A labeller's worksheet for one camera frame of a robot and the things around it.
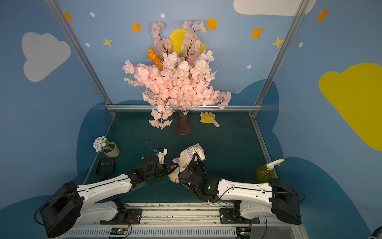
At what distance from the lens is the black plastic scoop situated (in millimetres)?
899

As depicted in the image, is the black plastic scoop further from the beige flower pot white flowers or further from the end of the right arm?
the end of the right arm

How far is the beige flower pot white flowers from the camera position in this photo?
88cm

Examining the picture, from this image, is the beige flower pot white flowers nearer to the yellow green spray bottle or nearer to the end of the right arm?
the end of the right arm

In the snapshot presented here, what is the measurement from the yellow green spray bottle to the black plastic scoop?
0.89 meters

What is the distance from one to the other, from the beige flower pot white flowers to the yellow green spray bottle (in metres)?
0.91

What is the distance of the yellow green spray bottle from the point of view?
768 mm

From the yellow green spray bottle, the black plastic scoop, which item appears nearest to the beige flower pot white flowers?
the black plastic scoop

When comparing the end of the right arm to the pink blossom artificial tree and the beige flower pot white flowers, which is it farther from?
the beige flower pot white flowers

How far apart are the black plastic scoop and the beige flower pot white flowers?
1.2 inches
